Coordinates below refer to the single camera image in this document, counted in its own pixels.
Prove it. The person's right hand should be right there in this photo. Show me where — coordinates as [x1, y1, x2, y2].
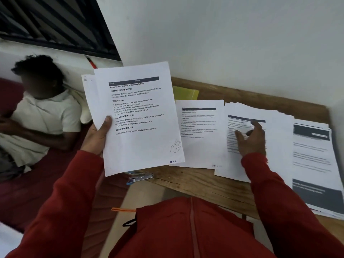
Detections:
[234, 120, 267, 158]

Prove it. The person's left hand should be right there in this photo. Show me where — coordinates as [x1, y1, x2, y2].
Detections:
[80, 115, 113, 158]

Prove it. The stack of printed sheets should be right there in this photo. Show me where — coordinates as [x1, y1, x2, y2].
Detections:
[81, 61, 186, 177]

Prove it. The yellow patterned plastic folder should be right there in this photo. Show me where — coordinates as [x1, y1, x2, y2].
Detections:
[172, 85, 200, 101]

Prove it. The small pile of printed sheets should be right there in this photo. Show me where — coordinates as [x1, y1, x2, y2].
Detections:
[291, 118, 344, 221]

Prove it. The person's right forearm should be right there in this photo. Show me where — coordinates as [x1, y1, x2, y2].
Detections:
[241, 152, 344, 258]

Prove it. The person's left forearm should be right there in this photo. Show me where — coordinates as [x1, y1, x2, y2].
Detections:
[5, 150, 105, 258]

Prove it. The person's red jacket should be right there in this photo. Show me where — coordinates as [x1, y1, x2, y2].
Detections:
[109, 196, 277, 258]

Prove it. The white pillow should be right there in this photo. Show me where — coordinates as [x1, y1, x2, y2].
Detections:
[63, 83, 93, 124]

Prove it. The blue and silver stapler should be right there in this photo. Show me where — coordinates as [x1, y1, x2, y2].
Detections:
[125, 171, 154, 186]

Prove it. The red marker on sill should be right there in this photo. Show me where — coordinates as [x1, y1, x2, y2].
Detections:
[85, 55, 98, 70]

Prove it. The maroon bed mattress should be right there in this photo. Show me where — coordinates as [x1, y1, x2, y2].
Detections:
[0, 77, 129, 258]

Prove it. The dark louvred window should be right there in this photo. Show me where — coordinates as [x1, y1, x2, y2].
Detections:
[0, 0, 121, 62]

